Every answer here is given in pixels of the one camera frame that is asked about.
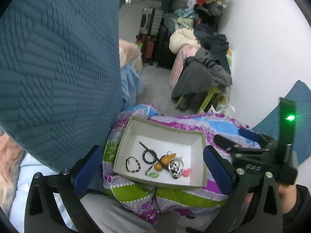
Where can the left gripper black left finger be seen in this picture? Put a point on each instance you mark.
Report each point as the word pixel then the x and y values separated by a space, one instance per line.
pixel 42 213

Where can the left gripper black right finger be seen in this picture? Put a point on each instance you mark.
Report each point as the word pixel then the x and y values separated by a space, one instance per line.
pixel 263 215

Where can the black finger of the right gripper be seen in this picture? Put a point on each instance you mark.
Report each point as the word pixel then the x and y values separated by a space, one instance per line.
pixel 248 134
pixel 234 148

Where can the pink plastic hair clip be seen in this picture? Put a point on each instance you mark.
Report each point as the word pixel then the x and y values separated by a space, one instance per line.
pixel 186 173

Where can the silver hoop keychain charm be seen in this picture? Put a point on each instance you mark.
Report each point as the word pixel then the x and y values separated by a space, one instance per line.
pixel 176 166

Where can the orange gourd ornament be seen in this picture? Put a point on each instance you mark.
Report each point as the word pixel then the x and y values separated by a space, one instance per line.
pixel 163 162

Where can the white cardboard box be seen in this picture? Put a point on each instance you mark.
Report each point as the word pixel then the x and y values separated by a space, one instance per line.
pixel 162 139

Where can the black hair stick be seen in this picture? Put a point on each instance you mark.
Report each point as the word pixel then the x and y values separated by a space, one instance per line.
pixel 154 156

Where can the green crochet hat clip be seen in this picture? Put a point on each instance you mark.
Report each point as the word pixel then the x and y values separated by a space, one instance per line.
pixel 152 174

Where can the person's right hand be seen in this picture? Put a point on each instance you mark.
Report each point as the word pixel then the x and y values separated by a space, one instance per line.
pixel 288 197

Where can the green plastic stool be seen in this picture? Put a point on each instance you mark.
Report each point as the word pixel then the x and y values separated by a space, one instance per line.
pixel 209 99

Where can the blue knitted right sleeve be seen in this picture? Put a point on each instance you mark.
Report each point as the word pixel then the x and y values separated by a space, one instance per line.
pixel 300 95

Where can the blue knitted sleeve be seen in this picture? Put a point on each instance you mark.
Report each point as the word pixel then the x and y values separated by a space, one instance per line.
pixel 60 76
pixel 300 95

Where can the grey fleece garment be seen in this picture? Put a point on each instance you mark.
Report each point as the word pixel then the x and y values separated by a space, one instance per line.
pixel 201 72

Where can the colourful striped floral cloth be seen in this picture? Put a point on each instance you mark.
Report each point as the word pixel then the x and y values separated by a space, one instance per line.
pixel 149 202

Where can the pink blanket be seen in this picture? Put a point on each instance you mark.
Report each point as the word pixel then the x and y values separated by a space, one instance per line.
pixel 183 53

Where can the dark navy jacket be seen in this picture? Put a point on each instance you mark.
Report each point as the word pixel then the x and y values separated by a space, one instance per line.
pixel 215 43

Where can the light blue bedsheet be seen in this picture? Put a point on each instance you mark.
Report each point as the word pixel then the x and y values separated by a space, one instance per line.
pixel 130 84

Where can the cream white padded coat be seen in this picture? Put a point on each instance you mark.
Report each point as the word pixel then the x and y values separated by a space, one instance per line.
pixel 181 38

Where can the red black suitcase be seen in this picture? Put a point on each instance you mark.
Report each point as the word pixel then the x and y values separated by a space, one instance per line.
pixel 146 45

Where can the blue knitted left sleeve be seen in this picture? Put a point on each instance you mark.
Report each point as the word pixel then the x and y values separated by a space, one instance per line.
pixel 60 76

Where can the pink beige pillow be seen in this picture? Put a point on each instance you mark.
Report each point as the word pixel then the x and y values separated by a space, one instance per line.
pixel 127 52

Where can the grey hard suitcase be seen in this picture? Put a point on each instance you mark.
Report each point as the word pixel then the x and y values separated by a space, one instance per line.
pixel 150 21

